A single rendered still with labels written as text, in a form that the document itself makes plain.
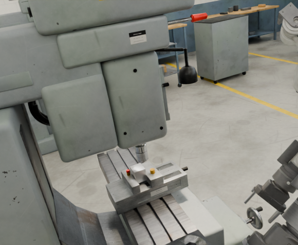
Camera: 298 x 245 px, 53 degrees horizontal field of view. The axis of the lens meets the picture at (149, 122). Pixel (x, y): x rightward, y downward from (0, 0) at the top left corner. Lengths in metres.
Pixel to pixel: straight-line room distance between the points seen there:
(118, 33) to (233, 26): 4.87
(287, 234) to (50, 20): 0.72
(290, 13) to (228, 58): 4.87
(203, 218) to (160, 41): 0.80
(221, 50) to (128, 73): 4.70
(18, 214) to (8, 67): 0.40
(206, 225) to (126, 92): 0.69
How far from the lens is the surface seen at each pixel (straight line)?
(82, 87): 0.90
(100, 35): 0.88
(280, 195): 1.16
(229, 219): 1.55
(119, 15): 0.88
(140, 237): 1.22
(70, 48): 0.87
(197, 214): 1.40
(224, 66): 5.70
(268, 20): 9.97
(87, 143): 0.96
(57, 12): 0.85
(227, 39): 5.64
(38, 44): 0.88
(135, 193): 1.31
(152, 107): 1.00
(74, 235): 1.20
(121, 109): 0.97
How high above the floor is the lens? 1.81
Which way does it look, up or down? 24 degrees down
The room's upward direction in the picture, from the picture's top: 9 degrees counter-clockwise
